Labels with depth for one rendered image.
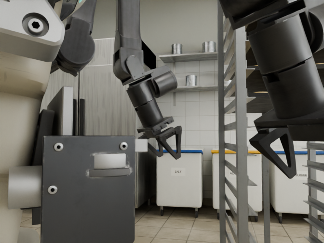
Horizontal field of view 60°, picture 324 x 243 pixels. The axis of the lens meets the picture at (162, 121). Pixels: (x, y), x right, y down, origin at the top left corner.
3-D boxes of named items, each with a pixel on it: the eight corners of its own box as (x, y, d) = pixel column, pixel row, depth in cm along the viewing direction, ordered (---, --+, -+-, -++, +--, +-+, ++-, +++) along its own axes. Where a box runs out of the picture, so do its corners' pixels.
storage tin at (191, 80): (197, 88, 376) (197, 76, 376) (196, 86, 361) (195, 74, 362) (186, 88, 379) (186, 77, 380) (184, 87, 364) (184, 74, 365)
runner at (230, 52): (254, 12, 88) (253, 3, 89) (245, 13, 89) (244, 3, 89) (228, 64, 152) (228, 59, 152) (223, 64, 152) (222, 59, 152)
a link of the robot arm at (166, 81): (113, 66, 73) (123, 58, 65) (149, 52, 77) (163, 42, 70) (132, 108, 74) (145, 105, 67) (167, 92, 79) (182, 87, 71)
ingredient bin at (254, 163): (211, 221, 303) (210, 150, 308) (213, 207, 366) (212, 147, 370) (264, 224, 292) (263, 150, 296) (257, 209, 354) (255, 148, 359)
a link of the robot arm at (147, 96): (121, 87, 71) (128, 84, 66) (143, 77, 74) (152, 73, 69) (132, 112, 72) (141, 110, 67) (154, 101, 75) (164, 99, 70)
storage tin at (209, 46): (216, 56, 374) (216, 45, 375) (215, 52, 356) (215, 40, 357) (202, 57, 378) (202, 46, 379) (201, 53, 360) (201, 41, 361)
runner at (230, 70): (254, 40, 88) (254, 31, 88) (245, 41, 88) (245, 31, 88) (228, 81, 151) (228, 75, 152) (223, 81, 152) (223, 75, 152)
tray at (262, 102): (385, 95, 84) (385, 90, 84) (249, 97, 89) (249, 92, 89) (305, 112, 144) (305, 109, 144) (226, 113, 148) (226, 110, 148)
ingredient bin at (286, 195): (274, 225, 290) (273, 150, 294) (266, 209, 352) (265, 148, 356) (332, 229, 277) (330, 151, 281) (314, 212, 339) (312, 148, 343)
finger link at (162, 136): (179, 151, 75) (165, 119, 73) (194, 152, 68) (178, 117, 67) (158, 163, 72) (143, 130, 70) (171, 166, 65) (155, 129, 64)
